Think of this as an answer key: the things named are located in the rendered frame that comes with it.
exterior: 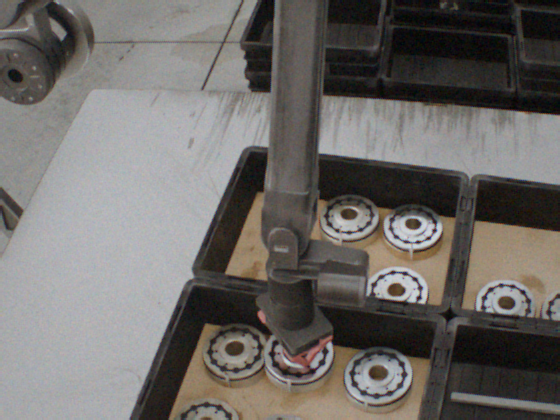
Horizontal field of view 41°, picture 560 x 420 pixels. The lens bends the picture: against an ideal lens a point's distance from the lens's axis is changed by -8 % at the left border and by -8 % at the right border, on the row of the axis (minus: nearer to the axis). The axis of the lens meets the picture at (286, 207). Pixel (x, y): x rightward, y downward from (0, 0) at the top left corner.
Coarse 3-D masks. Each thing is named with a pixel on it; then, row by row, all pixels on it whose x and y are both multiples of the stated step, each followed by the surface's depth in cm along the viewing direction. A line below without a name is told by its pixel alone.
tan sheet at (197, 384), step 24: (192, 360) 122; (336, 360) 120; (408, 360) 118; (192, 384) 119; (216, 384) 119; (264, 384) 118; (336, 384) 117; (240, 408) 115; (264, 408) 115; (288, 408) 115; (312, 408) 114; (336, 408) 114; (408, 408) 112
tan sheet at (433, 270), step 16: (256, 208) 144; (320, 208) 142; (384, 208) 141; (256, 224) 141; (448, 224) 137; (240, 240) 139; (256, 240) 138; (448, 240) 134; (240, 256) 136; (256, 256) 136; (384, 256) 133; (432, 256) 132; (448, 256) 132; (240, 272) 134; (256, 272) 133; (416, 272) 130; (432, 272) 130; (432, 288) 128
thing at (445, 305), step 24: (240, 168) 136; (384, 168) 134; (408, 168) 133; (432, 168) 133; (216, 216) 129; (456, 216) 125; (456, 240) 121; (456, 264) 118; (264, 288) 118; (432, 312) 112
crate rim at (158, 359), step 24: (192, 288) 120; (216, 288) 119; (240, 288) 119; (360, 312) 114; (384, 312) 114; (408, 312) 113; (168, 336) 113; (432, 360) 108; (144, 384) 108; (432, 384) 105; (144, 408) 105
